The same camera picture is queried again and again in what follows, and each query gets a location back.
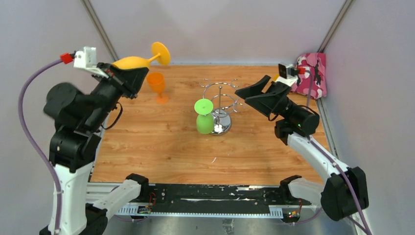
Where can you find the chrome wine glass rack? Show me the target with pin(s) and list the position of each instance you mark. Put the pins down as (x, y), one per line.
(223, 104)

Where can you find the green wine glass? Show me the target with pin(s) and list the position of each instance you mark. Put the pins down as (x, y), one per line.
(205, 121)

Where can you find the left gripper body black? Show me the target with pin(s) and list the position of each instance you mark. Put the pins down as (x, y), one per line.
(113, 82)

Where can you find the pink camouflage cloth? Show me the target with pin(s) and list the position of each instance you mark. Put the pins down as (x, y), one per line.
(313, 81)

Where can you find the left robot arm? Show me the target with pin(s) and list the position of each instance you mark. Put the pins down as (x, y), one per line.
(72, 151)

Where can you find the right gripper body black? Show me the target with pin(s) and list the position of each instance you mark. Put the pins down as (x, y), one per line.
(286, 106)

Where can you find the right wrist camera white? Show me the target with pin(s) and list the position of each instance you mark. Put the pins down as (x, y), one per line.
(287, 74)

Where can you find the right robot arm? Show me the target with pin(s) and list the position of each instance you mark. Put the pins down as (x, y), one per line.
(345, 190)

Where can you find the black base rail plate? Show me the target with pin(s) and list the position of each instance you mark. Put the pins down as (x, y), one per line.
(217, 199)

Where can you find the orange wine glass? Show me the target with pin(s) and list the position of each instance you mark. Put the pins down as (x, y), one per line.
(156, 82)

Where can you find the aluminium frame rail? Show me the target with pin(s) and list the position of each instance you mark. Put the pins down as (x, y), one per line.
(136, 210)

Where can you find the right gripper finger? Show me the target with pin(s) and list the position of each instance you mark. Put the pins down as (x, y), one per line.
(264, 103)
(254, 89)

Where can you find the yellow wine glass front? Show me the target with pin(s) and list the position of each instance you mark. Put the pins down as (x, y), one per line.
(159, 53)

